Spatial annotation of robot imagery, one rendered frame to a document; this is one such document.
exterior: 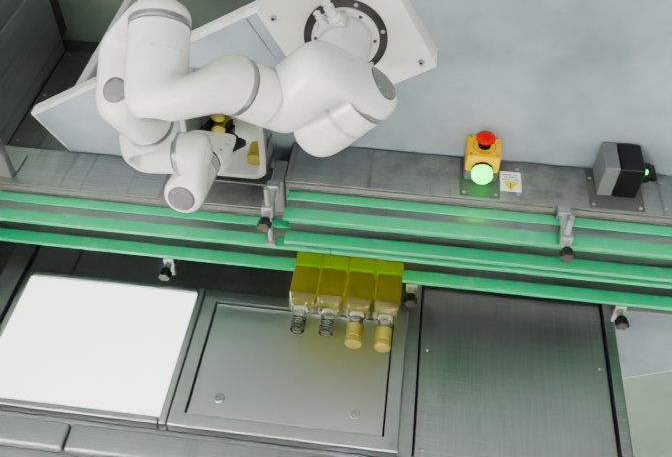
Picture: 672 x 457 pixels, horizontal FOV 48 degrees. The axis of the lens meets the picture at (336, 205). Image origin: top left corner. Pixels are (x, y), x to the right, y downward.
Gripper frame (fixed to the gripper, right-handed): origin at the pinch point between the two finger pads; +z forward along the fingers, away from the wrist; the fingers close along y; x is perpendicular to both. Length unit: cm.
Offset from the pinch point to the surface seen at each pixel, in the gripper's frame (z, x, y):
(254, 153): 1.0, -5.7, 7.3
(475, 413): -28, -45, 61
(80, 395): -37, -46, -21
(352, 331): -28, -27, 33
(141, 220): -7.1, -21.4, -16.3
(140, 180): 2.1, -16.9, -19.3
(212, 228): -7.5, -20.9, -0.1
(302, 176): -3.8, -7.2, 18.7
